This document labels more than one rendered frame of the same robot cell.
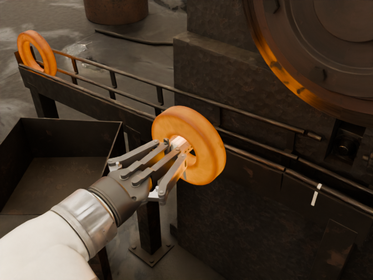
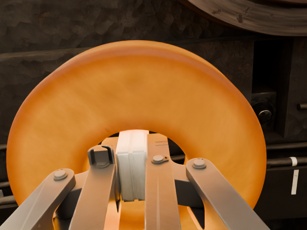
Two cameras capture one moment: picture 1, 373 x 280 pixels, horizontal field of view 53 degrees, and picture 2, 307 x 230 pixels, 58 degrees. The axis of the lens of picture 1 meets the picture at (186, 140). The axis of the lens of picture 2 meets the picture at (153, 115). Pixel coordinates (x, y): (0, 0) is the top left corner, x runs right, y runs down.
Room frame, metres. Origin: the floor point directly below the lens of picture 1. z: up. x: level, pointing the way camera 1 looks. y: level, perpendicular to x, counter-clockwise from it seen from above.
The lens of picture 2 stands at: (0.41, 0.09, 0.92)
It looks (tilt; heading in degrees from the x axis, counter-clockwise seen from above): 20 degrees down; 321
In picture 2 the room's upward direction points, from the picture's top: 4 degrees counter-clockwise
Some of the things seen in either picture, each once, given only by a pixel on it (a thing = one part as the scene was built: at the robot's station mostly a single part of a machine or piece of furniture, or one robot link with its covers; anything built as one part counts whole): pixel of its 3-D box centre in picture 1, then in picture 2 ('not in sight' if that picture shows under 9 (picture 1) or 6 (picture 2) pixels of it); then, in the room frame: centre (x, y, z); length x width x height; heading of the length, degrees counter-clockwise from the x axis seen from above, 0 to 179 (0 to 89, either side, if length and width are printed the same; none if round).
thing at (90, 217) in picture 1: (85, 221); not in sight; (0.36, 0.15, 0.83); 0.09 x 0.06 x 0.09; 51
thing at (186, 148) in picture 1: (186, 153); (176, 165); (0.50, 0.00, 0.84); 0.05 x 0.03 x 0.01; 141
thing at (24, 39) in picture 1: (36, 56); not in sight; (1.27, 0.54, 0.65); 0.18 x 0.03 x 0.18; 53
